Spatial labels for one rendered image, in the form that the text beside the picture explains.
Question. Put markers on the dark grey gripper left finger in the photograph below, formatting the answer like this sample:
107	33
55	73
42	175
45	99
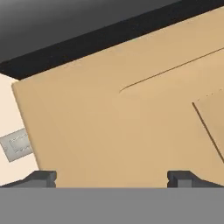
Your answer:
40	179

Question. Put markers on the tan wooden cabinet run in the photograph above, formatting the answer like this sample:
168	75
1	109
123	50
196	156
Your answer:
116	122

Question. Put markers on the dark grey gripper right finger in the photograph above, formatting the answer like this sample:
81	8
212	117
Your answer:
182	179

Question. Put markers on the grey wall socket plate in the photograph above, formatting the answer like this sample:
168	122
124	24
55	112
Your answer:
17	145

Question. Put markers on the black worktop slab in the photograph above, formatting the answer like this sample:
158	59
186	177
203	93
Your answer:
87	40

